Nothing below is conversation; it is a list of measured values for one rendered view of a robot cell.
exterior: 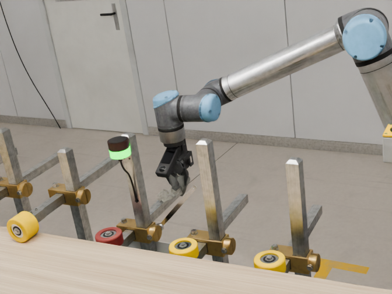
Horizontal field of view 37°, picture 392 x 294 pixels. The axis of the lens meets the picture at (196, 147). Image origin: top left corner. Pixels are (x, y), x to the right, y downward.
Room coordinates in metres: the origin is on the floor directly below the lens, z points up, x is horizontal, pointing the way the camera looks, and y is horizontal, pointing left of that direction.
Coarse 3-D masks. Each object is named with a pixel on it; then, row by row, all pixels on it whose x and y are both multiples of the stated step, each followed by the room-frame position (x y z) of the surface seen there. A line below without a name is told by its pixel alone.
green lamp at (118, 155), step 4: (128, 148) 1.55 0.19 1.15; (112, 152) 1.54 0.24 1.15; (116, 152) 1.53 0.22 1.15; (120, 152) 1.53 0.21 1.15; (124, 152) 1.54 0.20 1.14; (128, 152) 1.55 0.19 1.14; (112, 156) 1.54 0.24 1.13; (116, 156) 1.53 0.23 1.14; (120, 156) 1.53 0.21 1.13; (124, 156) 1.54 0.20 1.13
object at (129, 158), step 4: (116, 136) 1.59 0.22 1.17; (120, 136) 1.58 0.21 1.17; (124, 136) 1.58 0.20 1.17; (108, 140) 1.57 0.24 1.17; (112, 140) 1.56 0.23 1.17; (116, 140) 1.56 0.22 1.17; (120, 140) 1.55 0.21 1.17; (124, 140) 1.55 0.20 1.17; (128, 156) 1.58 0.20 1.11; (120, 160) 1.55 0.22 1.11; (124, 160) 1.59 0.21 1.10; (128, 160) 1.58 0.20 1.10; (132, 160) 1.58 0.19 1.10; (124, 168) 1.56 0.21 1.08; (132, 184) 1.58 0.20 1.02; (132, 188) 1.58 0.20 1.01; (136, 200) 1.58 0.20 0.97
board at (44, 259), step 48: (0, 240) 1.58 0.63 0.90; (48, 240) 1.54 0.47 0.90; (0, 288) 1.32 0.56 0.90; (48, 288) 1.28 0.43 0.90; (96, 288) 1.25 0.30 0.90; (144, 288) 1.22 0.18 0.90; (192, 288) 1.19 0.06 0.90; (240, 288) 1.17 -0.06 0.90; (288, 288) 1.14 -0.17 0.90; (336, 288) 1.11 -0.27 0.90
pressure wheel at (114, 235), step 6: (108, 228) 1.55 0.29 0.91; (114, 228) 1.54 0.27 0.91; (96, 234) 1.52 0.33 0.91; (102, 234) 1.52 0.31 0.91; (108, 234) 1.51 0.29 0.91; (114, 234) 1.51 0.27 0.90; (120, 234) 1.50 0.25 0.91; (96, 240) 1.49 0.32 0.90; (102, 240) 1.48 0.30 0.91; (108, 240) 1.48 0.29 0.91; (114, 240) 1.48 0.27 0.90; (120, 240) 1.49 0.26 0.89
